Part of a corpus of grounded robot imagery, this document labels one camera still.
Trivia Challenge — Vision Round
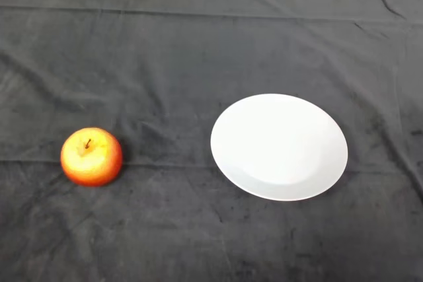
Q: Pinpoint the red yellow apple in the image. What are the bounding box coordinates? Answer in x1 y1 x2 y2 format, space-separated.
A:
59 126 124 188

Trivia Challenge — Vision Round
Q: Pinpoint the black cloth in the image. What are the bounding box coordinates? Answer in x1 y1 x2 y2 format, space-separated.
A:
0 0 423 282

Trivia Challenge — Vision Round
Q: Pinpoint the white round plate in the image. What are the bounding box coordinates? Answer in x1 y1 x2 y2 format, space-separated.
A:
210 93 349 202

